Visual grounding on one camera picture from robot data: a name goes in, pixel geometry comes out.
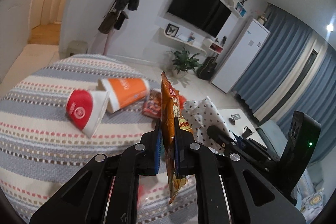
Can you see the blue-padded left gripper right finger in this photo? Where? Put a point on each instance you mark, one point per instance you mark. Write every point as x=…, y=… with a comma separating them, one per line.
x=229, y=188

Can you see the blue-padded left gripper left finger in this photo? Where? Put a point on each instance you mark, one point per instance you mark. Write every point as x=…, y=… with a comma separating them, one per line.
x=105, y=190

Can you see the white heart-patterned paper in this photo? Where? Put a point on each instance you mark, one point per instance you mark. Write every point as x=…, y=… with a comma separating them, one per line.
x=201, y=115

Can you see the red and white paper cup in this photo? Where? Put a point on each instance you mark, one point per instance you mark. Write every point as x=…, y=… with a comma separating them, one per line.
x=86, y=109

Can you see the orange chip bag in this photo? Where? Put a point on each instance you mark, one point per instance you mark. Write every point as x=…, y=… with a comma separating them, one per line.
x=171, y=107

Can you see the black mug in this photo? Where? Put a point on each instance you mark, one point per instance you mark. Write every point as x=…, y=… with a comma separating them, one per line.
x=247, y=132

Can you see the small black phone stand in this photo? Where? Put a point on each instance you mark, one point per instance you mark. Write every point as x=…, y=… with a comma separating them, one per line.
x=233, y=118

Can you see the black device with green light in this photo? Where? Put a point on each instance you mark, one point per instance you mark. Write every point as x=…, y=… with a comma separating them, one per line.
x=302, y=139

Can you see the floral cushion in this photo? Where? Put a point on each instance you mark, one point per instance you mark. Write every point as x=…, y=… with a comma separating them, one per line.
x=312, y=205

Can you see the striped woven sofa cover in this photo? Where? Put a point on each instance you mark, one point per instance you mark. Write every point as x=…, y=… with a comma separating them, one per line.
x=41, y=149

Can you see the white refrigerator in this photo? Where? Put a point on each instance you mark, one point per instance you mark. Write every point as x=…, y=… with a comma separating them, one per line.
x=241, y=55

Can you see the blue window curtains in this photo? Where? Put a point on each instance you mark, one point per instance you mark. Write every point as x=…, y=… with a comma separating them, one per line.
x=294, y=70

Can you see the red snack packet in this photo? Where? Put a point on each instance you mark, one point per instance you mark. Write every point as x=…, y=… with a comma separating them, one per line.
x=152, y=105

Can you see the black acoustic guitar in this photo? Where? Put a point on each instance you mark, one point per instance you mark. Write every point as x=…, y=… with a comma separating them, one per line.
x=207, y=69

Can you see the orange and white paper cup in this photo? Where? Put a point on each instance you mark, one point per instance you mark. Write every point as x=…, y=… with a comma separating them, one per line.
x=123, y=92

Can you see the green potted plant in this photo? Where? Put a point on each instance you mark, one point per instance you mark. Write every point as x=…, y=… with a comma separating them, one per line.
x=183, y=62

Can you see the small beige stool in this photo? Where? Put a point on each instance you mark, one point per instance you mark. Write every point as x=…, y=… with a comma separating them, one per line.
x=76, y=47

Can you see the framed butterfly picture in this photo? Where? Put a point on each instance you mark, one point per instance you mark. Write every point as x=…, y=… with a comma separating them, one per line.
x=171, y=30

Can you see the pink coat stand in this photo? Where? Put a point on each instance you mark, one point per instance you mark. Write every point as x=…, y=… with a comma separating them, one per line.
x=108, y=40

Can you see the brown hanging bag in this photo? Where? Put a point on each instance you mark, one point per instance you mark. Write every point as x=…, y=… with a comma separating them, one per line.
x=122, y=16

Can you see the black wall television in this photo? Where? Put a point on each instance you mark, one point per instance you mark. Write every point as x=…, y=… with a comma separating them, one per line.
x=207, y=15

